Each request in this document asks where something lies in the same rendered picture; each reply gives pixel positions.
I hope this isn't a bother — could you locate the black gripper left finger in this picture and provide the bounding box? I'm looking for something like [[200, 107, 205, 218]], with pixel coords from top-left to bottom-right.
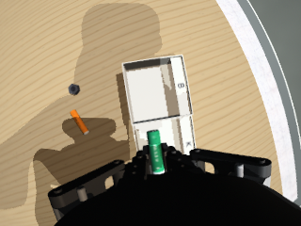
[[48, 145, 152, 221]]

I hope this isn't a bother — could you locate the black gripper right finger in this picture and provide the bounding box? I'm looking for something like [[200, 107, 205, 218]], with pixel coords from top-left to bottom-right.
[[161, 142, 272, 187]]

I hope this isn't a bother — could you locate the green battery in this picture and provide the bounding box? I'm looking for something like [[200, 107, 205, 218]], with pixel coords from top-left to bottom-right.
[[147, 130, 165, 174]]

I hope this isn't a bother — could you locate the grey three-compartment bin rack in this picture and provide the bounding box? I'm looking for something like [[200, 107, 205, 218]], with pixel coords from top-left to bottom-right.
[[121, 55, 196, 155]]

